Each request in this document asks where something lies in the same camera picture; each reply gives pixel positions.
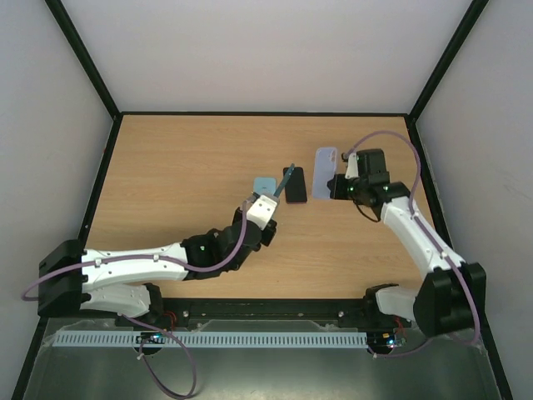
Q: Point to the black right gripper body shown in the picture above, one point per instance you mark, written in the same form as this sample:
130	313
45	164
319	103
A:
337	187

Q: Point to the lavender phone case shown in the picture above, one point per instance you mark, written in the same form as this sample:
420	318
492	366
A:
324	171

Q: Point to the purple smartphone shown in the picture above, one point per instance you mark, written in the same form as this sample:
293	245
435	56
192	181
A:
295	188

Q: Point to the light blue card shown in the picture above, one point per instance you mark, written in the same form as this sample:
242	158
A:
262	185

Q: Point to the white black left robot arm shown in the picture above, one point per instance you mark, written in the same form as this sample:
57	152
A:
73	278

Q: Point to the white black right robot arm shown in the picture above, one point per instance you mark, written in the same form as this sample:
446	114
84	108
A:
453	291

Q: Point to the right circuit board with leds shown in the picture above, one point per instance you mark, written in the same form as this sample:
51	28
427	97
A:
394	339

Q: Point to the circuit board with leds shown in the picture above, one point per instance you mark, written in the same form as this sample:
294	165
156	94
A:
394	339
153	337

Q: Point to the grey metal front plate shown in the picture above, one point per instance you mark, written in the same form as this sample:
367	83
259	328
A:
442	369

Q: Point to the left circuit board with leds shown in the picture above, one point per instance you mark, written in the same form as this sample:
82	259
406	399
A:
153	337

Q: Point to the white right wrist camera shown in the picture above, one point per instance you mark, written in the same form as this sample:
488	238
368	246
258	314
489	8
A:
351	161

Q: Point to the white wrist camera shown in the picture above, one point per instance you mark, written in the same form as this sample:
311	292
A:
261	209
351	161

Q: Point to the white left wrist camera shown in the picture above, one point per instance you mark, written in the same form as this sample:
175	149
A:
261	209

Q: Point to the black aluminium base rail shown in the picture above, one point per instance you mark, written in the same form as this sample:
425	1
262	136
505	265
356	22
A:
362	313

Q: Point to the black enclosure frame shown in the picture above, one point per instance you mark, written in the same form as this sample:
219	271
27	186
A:
468	21

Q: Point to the white slotted cable duct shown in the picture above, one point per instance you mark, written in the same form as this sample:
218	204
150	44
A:
123	339

